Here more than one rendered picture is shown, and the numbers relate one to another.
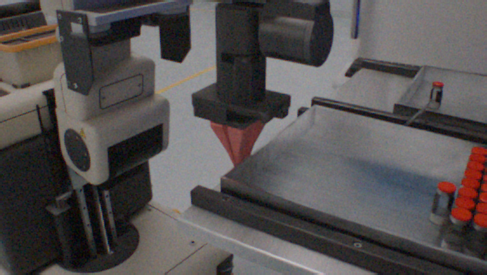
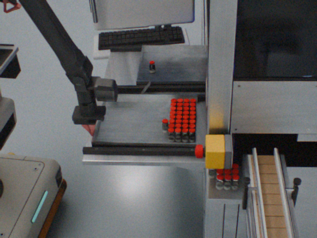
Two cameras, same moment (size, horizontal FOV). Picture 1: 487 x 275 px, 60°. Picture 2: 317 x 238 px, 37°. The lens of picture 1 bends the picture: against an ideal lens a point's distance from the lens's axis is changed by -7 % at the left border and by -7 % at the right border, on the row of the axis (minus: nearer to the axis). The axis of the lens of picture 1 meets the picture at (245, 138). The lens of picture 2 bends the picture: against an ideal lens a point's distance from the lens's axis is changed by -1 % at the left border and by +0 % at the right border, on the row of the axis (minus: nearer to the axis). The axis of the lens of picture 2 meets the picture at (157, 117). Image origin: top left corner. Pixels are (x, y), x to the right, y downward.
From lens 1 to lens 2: 1.08 m
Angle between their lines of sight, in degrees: 25
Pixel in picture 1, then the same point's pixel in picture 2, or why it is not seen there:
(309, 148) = (110, 115)
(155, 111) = (9, 108)
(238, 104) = (91, 117)
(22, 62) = not seen: outside the picture
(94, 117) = not seen: outside the picture
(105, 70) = not seen: outside the picture
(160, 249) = (18, 180)
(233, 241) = (105, 161)
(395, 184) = (147, 121)
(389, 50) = (117, 22)
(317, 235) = (131, 150)
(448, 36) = (149, 7)
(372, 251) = (148, 149)
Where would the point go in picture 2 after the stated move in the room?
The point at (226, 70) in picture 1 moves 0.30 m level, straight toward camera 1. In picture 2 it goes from (85, 108) to (130, 166)
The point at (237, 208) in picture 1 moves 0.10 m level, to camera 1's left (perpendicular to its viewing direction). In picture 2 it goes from (102, 150) to (73, 161)
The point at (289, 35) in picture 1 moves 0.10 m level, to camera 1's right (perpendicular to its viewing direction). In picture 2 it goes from (107, 96) to (136, 86)
